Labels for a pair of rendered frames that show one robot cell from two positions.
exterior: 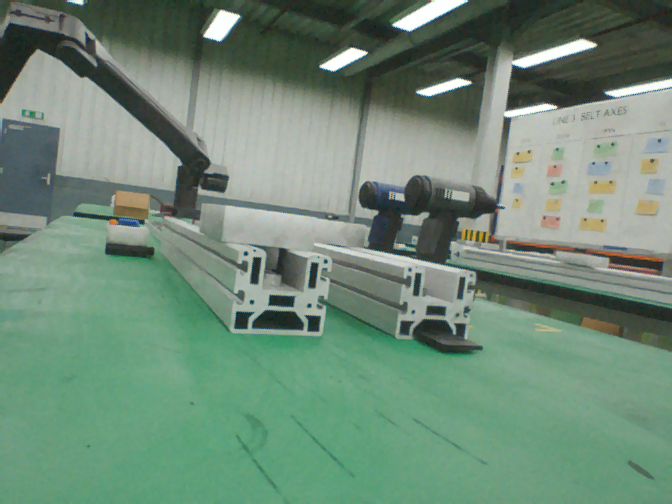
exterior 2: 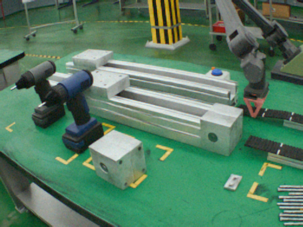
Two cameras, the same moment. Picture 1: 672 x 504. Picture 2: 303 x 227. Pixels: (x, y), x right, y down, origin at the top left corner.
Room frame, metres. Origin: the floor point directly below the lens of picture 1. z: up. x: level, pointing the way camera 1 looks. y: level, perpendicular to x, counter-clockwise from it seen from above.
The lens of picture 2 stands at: (1.91, -0.26, 1.29)
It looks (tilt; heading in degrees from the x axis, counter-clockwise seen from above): 29 degrees down; 153
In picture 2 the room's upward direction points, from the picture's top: 7 degrees counter-clockwise
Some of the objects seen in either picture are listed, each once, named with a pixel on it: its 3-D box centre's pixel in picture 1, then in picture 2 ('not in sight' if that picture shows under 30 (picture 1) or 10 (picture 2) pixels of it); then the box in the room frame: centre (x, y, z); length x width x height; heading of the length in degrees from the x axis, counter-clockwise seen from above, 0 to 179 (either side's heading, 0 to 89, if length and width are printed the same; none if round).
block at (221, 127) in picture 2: not in sight; (223, 126); (1.38, 0.22, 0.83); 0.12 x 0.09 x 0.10; 114
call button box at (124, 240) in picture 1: (131, 239); (216, 81); (1.11, 0.43, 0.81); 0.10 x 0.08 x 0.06; 114
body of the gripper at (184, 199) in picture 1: (185, 200); (257, 80); (1.36, 0.40, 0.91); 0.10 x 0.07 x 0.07; 114
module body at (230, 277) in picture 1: (213, 253); (138, 78); (0.91, 0.21, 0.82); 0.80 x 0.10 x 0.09; 24
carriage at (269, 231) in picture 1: (252, 236); (93, 61); (0.68, 0.11, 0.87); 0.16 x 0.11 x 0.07; 24
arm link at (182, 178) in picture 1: (190, 177); (257, 62); (1.36, 0.39, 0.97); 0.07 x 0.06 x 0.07; 123
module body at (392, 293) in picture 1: (315, 263); (105, 99); (0.98, 0.04, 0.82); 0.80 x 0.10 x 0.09; 24
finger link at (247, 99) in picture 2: (187, 228); (255, 102); (1.36, 0.39, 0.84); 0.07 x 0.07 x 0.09; 24
